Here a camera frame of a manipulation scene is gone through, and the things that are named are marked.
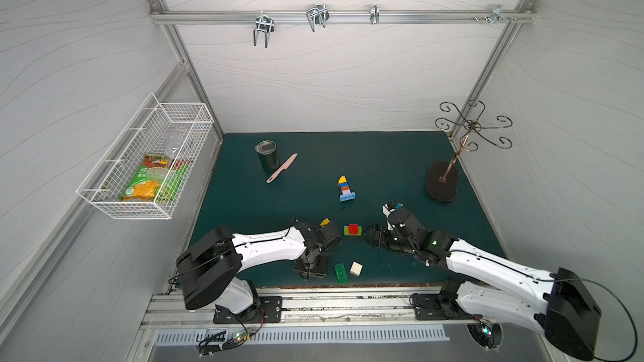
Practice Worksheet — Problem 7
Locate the white wire basket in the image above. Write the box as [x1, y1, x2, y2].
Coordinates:
[76, 93, 214, 221]

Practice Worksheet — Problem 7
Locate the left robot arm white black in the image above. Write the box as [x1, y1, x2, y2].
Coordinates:
[175, 221, 341, 316]

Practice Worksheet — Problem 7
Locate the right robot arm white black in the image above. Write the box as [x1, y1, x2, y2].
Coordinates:
[363, 203, 601, 361]

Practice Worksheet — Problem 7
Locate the lime green long lego brick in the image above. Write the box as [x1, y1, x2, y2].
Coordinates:
[344, 225, 362, 236]

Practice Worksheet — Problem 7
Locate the light blue lego base plate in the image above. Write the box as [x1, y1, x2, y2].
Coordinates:
[339, 193, 357, 202]

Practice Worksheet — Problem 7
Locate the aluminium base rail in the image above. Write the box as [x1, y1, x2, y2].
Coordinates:
[140, 286, 549, 328]

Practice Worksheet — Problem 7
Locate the black metal jewelry stand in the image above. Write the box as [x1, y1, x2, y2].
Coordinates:
[425, 100, 513, 203]

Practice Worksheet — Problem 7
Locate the cream lego brick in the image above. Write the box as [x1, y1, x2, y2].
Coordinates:
[350, 261, 363, 277]

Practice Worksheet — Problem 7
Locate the dark green long lego brick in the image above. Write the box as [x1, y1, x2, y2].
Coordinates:
[334, 263, 349, 285]

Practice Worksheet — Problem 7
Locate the metal hook clip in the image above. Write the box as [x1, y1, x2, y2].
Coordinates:
[253, 14, 275, 48]
[305, 4, 330, 32]
[472, 4, 518, 25]
[370, 4, 380, 25]

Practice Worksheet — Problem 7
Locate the dark green metal tumbler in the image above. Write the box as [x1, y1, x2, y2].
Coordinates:
[255, 140, 281, 174]

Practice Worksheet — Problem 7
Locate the aluminium crossbar rail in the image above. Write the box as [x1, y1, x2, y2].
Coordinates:
[150, 8, 538, 25]

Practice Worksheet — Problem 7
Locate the green snack bag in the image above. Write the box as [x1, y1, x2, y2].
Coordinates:
[120, 154, 191, 202]

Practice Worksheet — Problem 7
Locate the pink plastic knife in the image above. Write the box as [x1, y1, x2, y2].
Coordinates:
[266, 153, 298, 184]

